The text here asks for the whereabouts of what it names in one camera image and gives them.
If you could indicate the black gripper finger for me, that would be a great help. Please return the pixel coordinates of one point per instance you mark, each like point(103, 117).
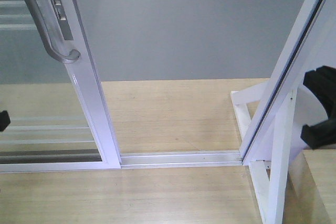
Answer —
point(320, 134)
point(4, 120)
point(321, 82)

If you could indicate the white framed transparent sliding door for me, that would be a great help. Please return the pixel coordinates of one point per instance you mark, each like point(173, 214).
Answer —
point(59, 116)

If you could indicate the grey metal door handle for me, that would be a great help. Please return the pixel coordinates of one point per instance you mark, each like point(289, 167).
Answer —
point(45, 37)

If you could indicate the aluminium floor door track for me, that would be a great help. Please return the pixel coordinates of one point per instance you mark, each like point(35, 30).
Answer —
point(180, 159)

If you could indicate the white wooden support brace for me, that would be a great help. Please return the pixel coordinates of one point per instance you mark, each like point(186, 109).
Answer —
point(268, 163)

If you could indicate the white fixed door frame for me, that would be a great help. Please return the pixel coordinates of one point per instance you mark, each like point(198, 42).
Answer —
point(314, 25)

